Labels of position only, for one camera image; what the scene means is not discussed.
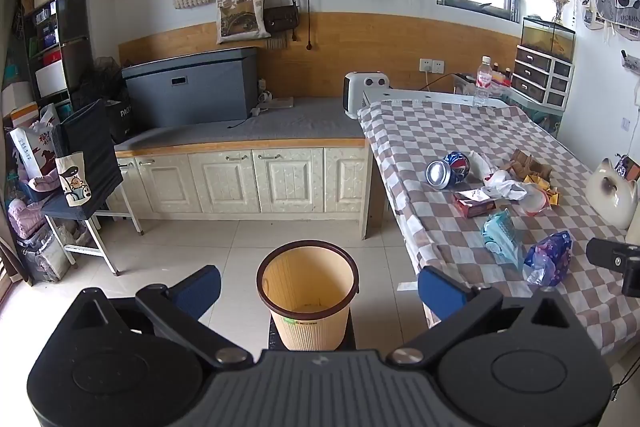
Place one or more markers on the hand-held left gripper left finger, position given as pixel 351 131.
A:
pixel 202 291

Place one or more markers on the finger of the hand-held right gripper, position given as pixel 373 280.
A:
pixel 607 254

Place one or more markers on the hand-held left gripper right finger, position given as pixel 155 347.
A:
pixel 439 292

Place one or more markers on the clear plastic bag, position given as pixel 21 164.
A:
pixel 535 205

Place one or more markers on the beige ribbed trash bin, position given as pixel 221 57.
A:
pixel 300 282

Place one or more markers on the yellow carton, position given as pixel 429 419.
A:
pixel 540 180

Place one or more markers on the corrugated cardboard piece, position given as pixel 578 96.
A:
pixel 539 167

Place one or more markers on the crushed blue soda can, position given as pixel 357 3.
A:
pixel 457 167

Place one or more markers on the cat shaped cushion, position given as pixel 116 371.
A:
pixel 612 194

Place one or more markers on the teal wet wipes pack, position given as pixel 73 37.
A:
pixel 500 234

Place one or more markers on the red paper box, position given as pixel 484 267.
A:
pixel 475 207

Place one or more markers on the cream cabinet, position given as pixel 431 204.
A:
pixel 225 182

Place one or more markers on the white metal chair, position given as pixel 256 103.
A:
pixel 100 237

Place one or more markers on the white crumpled plastic bag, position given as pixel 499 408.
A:
pixel 505 187

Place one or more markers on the flat brown cardboard piece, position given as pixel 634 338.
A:
pixel 520 157

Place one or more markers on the white crumpled tissue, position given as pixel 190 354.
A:
pixel 481 164

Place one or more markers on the brown white checkered cloth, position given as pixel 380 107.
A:
pixel 425 132

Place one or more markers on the clear storage bags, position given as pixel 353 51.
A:
pixel 42 257

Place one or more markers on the cartoon print tote bag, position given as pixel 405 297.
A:
pixel 72 179

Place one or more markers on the dark cloth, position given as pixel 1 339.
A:
pixel 95 147

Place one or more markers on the dark drawer unit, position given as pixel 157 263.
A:
pixel 540 77

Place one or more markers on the pink clothes bundle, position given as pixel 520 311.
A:
pixel 25 217

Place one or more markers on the black shopping bag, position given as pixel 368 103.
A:
pixel 119 117

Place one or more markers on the grey storage box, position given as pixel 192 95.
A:
pixel 190 87

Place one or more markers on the clear water bottle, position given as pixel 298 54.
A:
pixel 483 82

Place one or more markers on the white red paper bag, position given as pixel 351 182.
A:
pixel 32 147

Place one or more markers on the glass fish tank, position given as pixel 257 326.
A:
pixel 547 39

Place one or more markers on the dried flower bunch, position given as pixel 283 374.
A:
pixel 560 2

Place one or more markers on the printed canvas tote bag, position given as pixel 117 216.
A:
pixel 242 14

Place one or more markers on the brown leather purse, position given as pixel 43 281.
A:
pixel 280 21

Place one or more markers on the black shelving unit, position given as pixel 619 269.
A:
pixel 70 22

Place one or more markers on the white wall socket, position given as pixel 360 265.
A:
pixel 425 66
pixel 437 66

